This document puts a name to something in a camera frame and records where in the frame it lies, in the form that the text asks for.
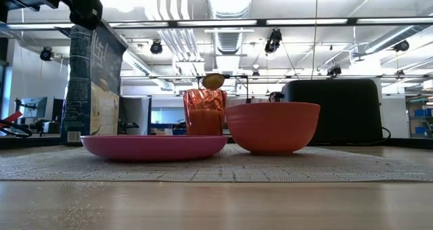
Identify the shelf with blue bins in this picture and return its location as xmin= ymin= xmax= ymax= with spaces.
xmin=405 ymin=96 xmax=433 ymax=139

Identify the computer monitor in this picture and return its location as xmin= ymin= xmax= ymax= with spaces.
xmin=16 ymin=96 xmax=48 ymax=120

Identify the small black background robot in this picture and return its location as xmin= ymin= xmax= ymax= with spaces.
xmin=118 ymin=120 xmax=139 ymax=135

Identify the black overhead frame beam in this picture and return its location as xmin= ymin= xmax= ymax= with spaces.
xmin=0 ymin=18 xmax=433 ymax=30

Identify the grey woven placemat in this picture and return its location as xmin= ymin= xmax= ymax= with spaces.
xmin=0 ymin=143 xmax=433 ymax=183

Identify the blue cereal box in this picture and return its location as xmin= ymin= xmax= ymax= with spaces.
xmin=53 ymin=20 xmax=129 ymax=146

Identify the black cable loop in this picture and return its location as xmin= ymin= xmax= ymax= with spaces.
xmin=0 ymin=120 xmax=33 ymax=138

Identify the red object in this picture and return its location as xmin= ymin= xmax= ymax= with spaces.
xmin=0 ymin=110 xmax=23 ymax=126

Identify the orange faceted glass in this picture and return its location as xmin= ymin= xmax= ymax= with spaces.
xmin=183 ymin=89 xmax=228 ymax=136

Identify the black toaster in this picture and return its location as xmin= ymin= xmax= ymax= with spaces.
xmin=269 ymin=78 xmax=385 ymax=145

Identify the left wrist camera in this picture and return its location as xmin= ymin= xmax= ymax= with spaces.
xmin=69 ymin=0 xmax=104 ymax=31

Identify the black toaster cable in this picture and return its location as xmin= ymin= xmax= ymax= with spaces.
xmin=355 ymin=126 xmax=392 ymax=146

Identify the pink plate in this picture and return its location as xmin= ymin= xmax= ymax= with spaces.
xmin=80 ymin=134 xmax=229 ymax=162

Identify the grey partition panel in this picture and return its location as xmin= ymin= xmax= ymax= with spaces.
xmin=118 ymin=96 xmax=152 ymax=136

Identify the red bowl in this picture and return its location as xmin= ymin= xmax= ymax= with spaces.
xmin=224 ymin=101 xmax=321 ymax=156

